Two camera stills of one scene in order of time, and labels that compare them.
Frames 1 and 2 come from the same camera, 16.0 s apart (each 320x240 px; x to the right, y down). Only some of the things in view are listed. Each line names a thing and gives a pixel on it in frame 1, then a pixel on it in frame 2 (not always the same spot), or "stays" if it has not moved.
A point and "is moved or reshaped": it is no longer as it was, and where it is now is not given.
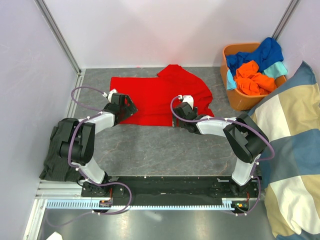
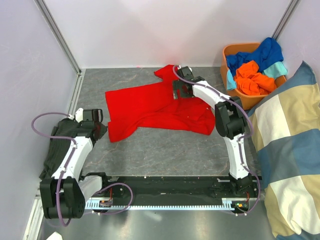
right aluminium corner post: x=285 y=19 stays
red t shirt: x=153 y=97 is moved or reshaped
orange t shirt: x=250 y=81 stays
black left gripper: x=131 y=109 -> x=103 y=129
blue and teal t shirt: x=268 y=55 stays
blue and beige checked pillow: x=290 y=180 stays
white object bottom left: x=55 y=236 stays
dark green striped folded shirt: x=56 y=168 stays
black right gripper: x=175 y=122 -> x=177 y=84
